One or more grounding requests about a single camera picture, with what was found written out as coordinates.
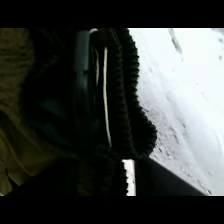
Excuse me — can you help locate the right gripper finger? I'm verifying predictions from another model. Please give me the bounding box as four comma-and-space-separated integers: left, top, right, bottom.
134, 156, 206, 197

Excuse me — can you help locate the black garment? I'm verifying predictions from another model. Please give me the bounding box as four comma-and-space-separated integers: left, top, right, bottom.
0, 27, 158, 197

